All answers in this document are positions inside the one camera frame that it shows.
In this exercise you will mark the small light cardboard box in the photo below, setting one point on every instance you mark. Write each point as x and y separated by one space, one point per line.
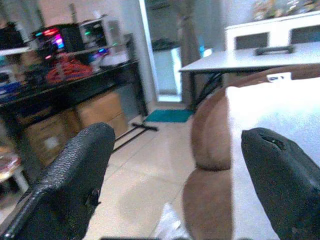
120 125

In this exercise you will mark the teal floor mat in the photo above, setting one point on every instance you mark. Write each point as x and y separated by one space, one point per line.
170 116

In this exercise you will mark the pink pillow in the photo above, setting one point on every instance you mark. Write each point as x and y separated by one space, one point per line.
275 107

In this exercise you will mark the white cabinet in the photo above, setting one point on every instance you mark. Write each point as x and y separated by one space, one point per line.
275 27

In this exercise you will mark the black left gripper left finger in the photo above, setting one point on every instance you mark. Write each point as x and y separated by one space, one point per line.
62 187

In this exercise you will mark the dark labelled cardboard box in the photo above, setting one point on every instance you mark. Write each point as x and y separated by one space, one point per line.
50 140

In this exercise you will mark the black shelf desk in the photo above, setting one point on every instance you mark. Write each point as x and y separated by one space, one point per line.
75 85

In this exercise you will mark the black computer with coloured lights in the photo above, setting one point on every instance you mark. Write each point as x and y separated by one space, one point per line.
67 37

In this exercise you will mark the black remote controller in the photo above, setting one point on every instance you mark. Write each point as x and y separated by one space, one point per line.
273 50

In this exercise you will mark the round brown plush sofa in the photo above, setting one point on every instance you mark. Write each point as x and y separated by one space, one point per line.
210 140

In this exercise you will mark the clear bag of goods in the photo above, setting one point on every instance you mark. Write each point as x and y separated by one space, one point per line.
7 162

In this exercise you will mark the white table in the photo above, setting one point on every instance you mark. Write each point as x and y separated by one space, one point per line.
250 60

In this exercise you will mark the large light cardboard box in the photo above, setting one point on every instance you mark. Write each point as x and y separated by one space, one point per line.
100 107

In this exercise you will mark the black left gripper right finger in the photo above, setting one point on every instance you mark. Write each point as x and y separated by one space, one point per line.
287 187

